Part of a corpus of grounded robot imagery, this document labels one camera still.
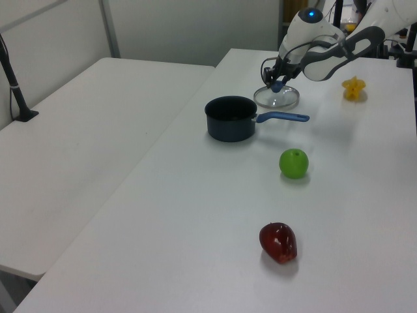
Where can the green toy apple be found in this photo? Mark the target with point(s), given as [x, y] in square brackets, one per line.
[294, 163]

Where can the dark red toy fruit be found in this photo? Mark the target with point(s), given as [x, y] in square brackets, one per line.
[278, 243]

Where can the grey metal frame post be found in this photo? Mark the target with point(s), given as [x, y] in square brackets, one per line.
[110, 29]

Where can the black camera stand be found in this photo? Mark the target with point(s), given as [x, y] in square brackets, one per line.
[407, 42]

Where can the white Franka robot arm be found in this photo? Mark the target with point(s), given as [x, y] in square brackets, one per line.
[329, 55]

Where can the dark blue saucepan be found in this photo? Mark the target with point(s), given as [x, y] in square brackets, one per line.
[229, 122]

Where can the wooden cabinet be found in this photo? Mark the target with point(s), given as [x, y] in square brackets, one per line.
[294, 9]

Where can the black pole with base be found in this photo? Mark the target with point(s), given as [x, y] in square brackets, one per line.
[16, 91]

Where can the yellow toy starfruit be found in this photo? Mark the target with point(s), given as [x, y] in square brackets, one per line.
[353, 88]

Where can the thin black pole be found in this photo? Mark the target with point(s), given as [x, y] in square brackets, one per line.
[339, 13]

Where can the glass lid with blue knob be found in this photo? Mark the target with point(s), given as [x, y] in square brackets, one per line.
[277, 99]

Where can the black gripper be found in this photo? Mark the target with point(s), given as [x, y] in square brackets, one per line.
[282, 66]

